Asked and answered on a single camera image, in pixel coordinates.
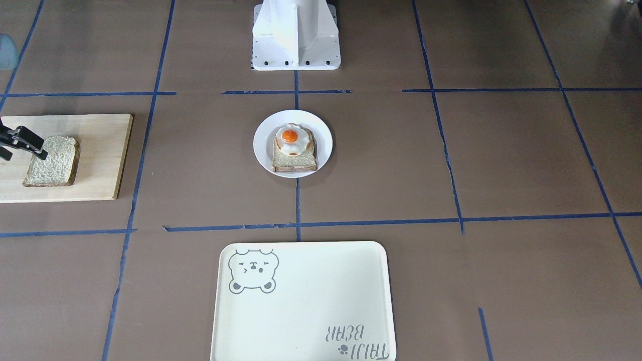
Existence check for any cream bear tray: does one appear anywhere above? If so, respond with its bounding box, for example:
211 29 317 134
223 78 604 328
210 241 397 360

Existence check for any white round plate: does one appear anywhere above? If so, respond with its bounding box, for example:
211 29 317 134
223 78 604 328
254 109 334 178

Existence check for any wooden cutting board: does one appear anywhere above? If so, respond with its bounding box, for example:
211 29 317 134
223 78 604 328
1 114 133 204

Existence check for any fried egg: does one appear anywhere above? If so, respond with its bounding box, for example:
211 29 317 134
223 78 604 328
275 123 312 156

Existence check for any bread slice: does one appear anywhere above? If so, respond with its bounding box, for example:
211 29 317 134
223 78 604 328
271 128 318 173
22 135 80 187

